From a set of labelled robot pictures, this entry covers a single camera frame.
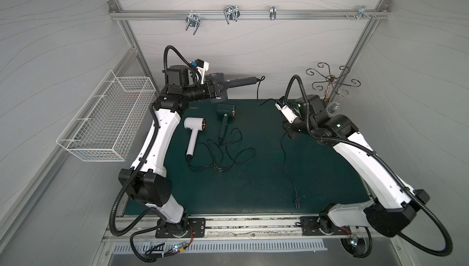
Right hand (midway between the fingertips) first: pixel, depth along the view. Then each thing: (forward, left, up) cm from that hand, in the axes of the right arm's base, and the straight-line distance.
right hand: (286, 120), depth 72 cm
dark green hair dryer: (+25, +29, -24) cm, 45 cm away
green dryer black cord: (+2, +26, -31) cm, 40 cm away
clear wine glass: (+17, -27, -11) cm, 33 cm away
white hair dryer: (+15, +45, -24) cm, 53 cm away
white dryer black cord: (0, +37, -32) cm, 49 cm away
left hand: (+8, +25, +10) cm, 28 cm away
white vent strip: (-41, +25, -30) cm, 56 cm away
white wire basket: (-10, +71, +3) cm, 71 cm away
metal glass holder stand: (+25, -25, 0) cm, 35 cm away
